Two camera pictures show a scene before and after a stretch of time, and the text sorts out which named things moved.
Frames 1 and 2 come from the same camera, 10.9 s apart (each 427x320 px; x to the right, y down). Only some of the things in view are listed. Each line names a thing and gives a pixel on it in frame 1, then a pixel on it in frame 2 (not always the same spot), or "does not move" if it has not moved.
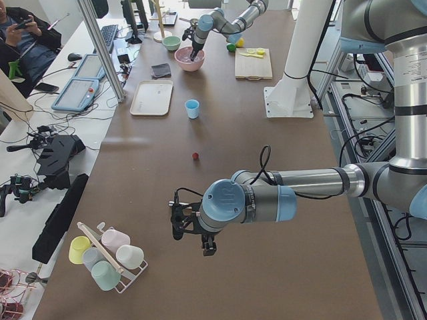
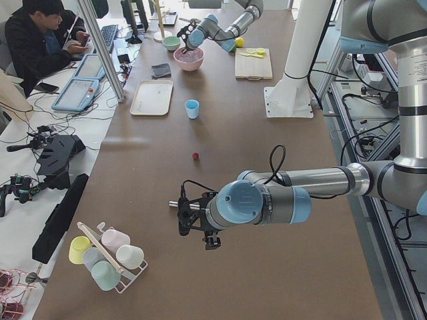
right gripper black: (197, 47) -> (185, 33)
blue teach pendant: (77, 96) does not move
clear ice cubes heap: (184, 56) does not move
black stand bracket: (55, 160) does not move
